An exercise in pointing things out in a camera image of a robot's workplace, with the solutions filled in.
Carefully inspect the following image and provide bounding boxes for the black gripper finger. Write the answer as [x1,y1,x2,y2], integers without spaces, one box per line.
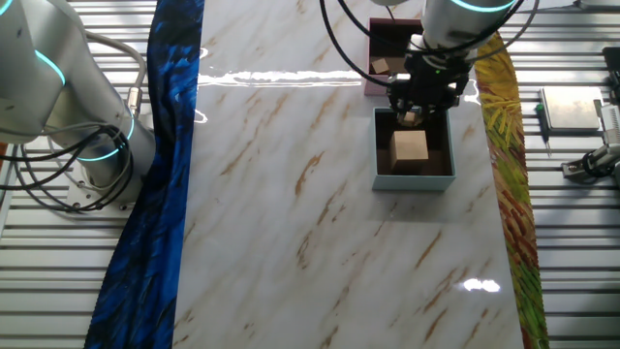
[414,94,462,128]
[387,86,412,126]

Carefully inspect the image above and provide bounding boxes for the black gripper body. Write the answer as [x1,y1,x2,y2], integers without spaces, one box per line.
[389,51,470,109]

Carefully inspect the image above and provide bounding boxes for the large wooden cube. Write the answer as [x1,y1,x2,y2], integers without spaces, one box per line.
[388,129,431,176]

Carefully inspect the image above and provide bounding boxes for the pink open box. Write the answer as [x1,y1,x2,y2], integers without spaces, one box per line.
[363,17,425,97]

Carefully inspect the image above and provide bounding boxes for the light blue open box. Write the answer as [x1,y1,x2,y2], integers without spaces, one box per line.
[370,106,458,193]

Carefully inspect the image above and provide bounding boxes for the grey flat object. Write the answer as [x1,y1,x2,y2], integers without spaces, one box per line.
[574,0,620,11]

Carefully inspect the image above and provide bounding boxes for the yellow green patterned cloth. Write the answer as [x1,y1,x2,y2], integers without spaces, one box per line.
[474,31,551,349]

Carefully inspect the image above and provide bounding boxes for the square silver metal plate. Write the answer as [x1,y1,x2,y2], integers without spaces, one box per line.
[540,85,605,133]

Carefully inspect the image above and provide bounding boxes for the white marble pattern sheet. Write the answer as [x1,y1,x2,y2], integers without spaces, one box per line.
[171,0,527,349]

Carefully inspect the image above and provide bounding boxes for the black device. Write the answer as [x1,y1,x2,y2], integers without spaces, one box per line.
[602,47,620,106]

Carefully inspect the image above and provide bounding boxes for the white ribbed device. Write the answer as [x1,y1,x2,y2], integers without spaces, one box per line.
[594,99,620,146]

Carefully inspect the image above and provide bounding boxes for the blue patterned cloth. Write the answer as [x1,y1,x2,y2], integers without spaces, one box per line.
[82,0,205,349]

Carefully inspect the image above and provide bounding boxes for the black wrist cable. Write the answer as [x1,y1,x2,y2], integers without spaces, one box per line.
[335,0,425,55]
[318,0,392,89]

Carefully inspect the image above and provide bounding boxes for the green handled screwdriver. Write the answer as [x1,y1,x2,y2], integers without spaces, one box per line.
[535,102,553,159]

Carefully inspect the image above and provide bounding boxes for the metal clamp bracket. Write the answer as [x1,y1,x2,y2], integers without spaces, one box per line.
[561,143,620,188]

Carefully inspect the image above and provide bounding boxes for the grey hose with metal connector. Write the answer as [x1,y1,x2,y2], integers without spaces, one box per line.
[79,28,149,120]

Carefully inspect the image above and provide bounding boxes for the black arm base cables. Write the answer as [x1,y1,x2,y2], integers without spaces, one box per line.
[0,123,138,213]

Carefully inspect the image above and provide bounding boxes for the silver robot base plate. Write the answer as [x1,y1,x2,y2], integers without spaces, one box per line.
[65,172,137,219]

